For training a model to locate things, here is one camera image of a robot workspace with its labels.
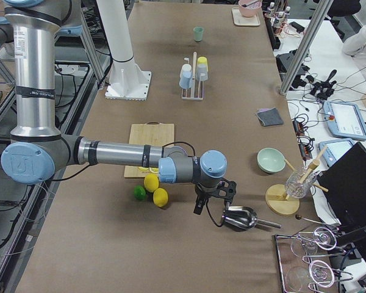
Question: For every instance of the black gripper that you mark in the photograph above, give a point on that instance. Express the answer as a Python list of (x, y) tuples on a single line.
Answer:
[(201, 193)]

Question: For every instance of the green plastic cup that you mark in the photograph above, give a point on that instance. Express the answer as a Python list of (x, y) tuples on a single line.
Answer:
[(198, 32)]

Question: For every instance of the blue plastic cup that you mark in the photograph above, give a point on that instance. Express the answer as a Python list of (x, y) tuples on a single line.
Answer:
[(185, 81)]

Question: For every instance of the white plastic cup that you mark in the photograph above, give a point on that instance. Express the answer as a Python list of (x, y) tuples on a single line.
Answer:
[(186, 68)]

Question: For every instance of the yellow plastic cup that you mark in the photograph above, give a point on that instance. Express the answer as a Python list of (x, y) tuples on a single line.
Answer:
[(202, 61)]

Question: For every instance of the whole yellow lemon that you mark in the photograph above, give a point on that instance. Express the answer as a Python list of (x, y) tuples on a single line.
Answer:
[(160, 197), (151, 182)]

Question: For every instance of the metal scoop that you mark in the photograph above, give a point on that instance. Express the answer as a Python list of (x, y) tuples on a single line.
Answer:
[(245, 218)]

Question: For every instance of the green lime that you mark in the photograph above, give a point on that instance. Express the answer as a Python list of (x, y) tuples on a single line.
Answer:
[(139, 193)]

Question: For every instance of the wooden mug tree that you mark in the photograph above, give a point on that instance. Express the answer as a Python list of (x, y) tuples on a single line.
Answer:
[(277, 199)]

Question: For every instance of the green bowl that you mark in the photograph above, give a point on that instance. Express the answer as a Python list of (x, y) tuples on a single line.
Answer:
[(270, 160)]

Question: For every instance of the bamboo cutting board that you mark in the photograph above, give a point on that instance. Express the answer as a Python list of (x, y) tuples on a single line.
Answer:
[(156, 134)]

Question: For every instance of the glass mug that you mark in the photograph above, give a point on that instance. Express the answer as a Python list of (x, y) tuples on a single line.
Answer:
[(296, 189)]

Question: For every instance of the grey folded cloth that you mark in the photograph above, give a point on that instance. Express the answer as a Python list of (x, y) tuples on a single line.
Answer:
[(269, 117)]

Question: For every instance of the wine glass rack tray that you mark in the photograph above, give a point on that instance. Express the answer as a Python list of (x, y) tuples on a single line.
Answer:
[(286, 260)]

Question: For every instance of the white column base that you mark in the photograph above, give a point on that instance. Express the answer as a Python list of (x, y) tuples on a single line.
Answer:
[(126, 79)]

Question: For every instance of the blue teach pendant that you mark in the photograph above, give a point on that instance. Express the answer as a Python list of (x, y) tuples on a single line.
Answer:
[(335, 149), (345, 120)]

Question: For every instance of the black monitor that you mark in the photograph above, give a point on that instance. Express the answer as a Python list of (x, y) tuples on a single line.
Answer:
[(346, 184)]

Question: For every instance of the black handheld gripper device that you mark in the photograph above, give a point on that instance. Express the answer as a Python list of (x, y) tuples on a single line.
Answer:
[(322, 89)]

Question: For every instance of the beige tray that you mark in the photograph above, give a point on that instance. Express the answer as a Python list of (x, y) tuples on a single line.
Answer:
[(240, 20)]

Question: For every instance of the pink bowl with ice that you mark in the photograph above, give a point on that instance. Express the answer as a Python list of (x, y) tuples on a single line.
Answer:
[(249, 8)]

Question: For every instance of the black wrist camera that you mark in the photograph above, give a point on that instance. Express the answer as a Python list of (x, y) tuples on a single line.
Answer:
[(225, 190)]

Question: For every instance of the white wire cup holder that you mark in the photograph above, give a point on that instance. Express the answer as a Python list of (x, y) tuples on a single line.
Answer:
[(196, 92)]

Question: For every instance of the aluminium frame post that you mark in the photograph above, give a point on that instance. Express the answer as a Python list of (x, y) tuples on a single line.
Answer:
[(311, 31)]

